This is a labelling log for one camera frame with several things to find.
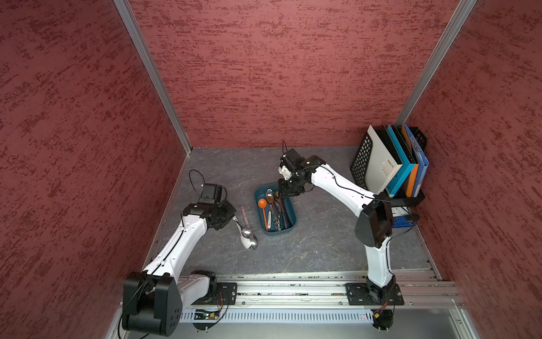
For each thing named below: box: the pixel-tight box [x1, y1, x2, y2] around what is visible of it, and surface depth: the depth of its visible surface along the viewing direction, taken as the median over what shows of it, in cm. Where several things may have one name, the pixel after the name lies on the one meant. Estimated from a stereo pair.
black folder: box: [371, 124, 403, 165], surface depth 85 cm
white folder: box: [364, 125, 403, 195], surface depth 84 cm
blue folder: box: [405, 123, 430, 198], surface depth 82 cm
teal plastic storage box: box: [254, 183, 298, 236], surface depth 96 cm
